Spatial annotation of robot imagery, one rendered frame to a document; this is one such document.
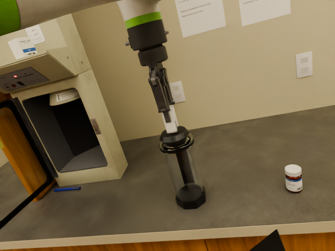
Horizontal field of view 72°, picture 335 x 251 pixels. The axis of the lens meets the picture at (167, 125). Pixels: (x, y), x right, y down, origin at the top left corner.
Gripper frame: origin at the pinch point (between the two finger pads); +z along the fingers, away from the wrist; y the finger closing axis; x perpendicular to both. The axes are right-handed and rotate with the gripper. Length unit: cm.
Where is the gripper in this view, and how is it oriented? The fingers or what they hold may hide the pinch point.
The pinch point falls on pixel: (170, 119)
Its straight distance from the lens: 66.8
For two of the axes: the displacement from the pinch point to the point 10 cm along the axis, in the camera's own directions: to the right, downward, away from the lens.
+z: 2.5, 9.0, 3.6
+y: -1.6, 4.0, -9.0
